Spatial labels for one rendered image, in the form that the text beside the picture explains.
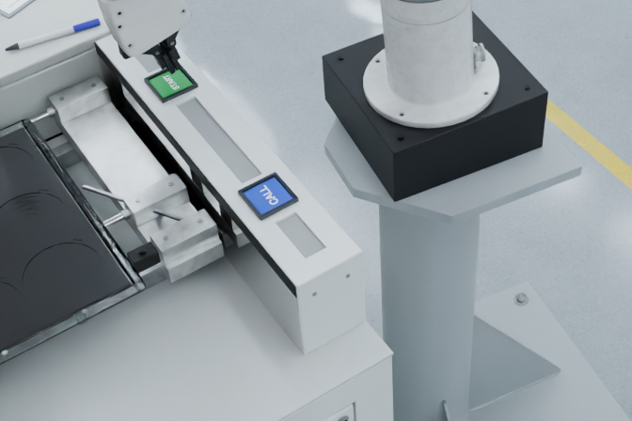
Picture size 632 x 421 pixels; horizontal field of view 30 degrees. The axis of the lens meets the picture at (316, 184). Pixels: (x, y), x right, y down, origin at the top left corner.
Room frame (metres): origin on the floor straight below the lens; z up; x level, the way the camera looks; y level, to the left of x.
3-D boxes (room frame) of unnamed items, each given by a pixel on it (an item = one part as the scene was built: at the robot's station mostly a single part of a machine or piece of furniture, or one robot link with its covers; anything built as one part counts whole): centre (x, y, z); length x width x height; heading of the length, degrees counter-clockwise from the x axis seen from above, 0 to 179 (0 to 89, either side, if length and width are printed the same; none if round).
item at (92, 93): (1.28, 0.33, 0.89); 0.08 x 0.03 x 0.03; 119
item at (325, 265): (1.11, 0.12, 0.89); 0.55 x 0.09 x 0.14; 29
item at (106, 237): (1.08, 0.32, 0.90); 0.38 x 0.01 x 0.01; 29
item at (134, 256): (0.97, 0.23, 0.90); 0.04 x 0.02 x 0.03; 119
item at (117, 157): (1.14, 0.25, 0.87); 0.36 x 0.08 x 0.03; 29
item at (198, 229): (1.00, 0.17, 0.89); 0.08 x 0.03 x 0.03; 119
